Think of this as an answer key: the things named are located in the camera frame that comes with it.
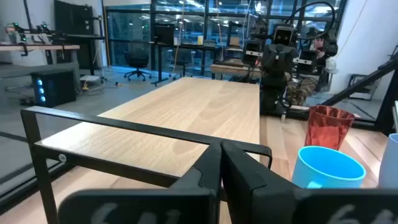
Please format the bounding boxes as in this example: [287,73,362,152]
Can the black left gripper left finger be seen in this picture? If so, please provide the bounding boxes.
[57,140,223,224]

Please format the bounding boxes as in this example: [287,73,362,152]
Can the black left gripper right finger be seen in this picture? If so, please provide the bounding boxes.
[221,140,398,224]

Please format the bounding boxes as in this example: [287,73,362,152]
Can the cyan mug with handle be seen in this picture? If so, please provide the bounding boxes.
[291,145,367,190]

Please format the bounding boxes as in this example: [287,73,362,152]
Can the red ribbed plastic cup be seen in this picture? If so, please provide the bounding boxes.
[304,105,356,151]

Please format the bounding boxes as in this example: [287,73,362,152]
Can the pale blue plastic cup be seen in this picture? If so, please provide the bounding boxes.
[377,133,398,189]

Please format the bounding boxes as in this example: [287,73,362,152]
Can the person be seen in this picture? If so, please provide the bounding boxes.
[285,36,331,106]

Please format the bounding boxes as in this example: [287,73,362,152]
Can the wooden background table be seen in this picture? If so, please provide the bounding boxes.
[210,63,262,79]

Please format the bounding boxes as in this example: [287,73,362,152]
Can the black monitor on desk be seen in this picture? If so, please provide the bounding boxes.
[154,24,175,46]

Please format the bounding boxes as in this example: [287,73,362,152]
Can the black office chair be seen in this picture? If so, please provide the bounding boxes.
[123,42,152,82]

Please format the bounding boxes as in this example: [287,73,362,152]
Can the black computer tower blue lights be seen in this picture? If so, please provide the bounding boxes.
[30,70,77,108]

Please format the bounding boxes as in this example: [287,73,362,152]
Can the wooden top desk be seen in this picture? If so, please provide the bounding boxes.
[0,44,81,67]

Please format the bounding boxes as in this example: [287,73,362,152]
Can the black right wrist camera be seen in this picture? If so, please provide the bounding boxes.
[272,26,295,47]

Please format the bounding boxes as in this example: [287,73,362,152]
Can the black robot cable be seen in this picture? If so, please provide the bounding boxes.
[285,1,337,41]

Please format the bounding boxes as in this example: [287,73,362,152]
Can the black metal rig frame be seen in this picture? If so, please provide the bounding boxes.
[320,57,398,136]

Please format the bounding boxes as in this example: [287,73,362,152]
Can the wooden shelf with black frame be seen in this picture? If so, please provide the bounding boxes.
[20,77,274,224]

